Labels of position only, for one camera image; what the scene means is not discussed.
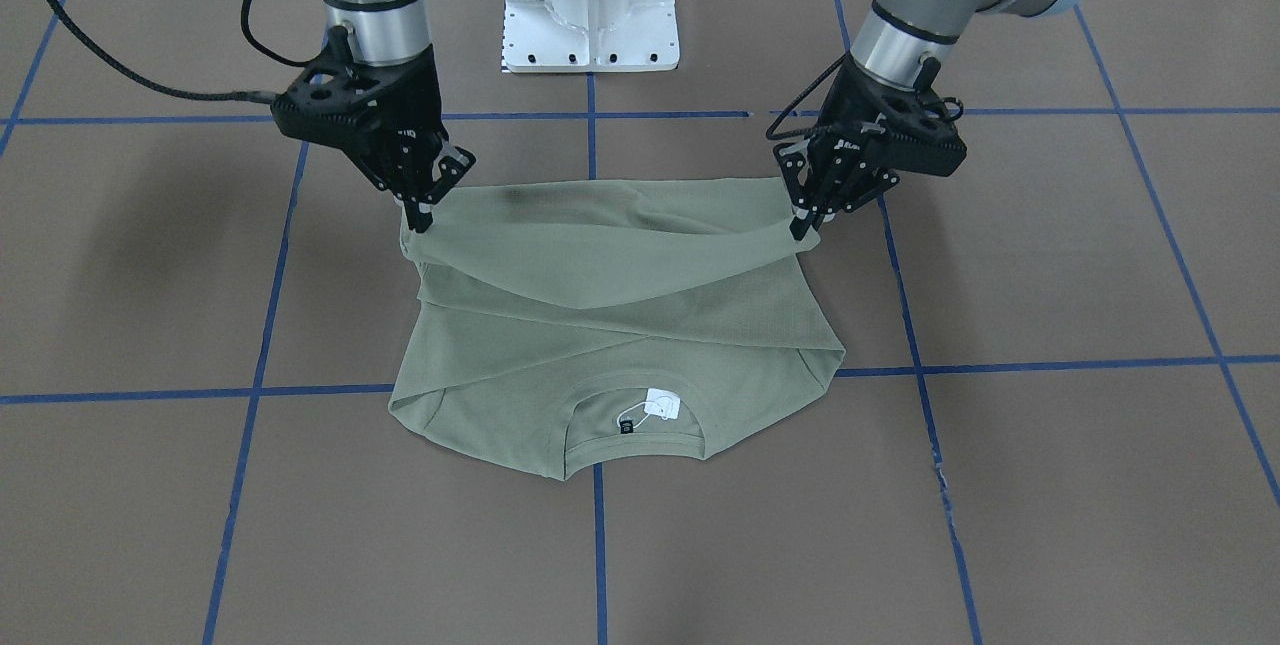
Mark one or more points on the olive green t-shirt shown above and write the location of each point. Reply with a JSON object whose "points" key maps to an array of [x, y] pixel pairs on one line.
{"points": [[547, 311]]}

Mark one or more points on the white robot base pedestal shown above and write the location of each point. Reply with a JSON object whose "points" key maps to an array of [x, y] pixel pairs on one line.
{"points": [[589, 36]]}

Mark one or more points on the white price tag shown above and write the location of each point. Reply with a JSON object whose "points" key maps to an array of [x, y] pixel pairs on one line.
{"points": [[662, 404]]}

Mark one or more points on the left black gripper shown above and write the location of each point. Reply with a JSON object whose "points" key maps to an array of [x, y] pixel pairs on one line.
{"points": [[838, 115]]}

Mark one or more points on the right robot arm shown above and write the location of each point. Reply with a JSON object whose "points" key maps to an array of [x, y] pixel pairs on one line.
{"points": [[384, 33]]}

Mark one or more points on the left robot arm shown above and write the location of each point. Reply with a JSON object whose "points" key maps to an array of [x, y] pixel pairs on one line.
{"points": [[903, 43]]}

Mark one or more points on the brown paper table mat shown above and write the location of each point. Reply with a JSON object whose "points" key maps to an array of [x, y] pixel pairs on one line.
{"points": [[1056, 422]]}

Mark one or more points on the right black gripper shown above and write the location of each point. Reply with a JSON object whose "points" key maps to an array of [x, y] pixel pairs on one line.
{"points": [[411, 108]]}

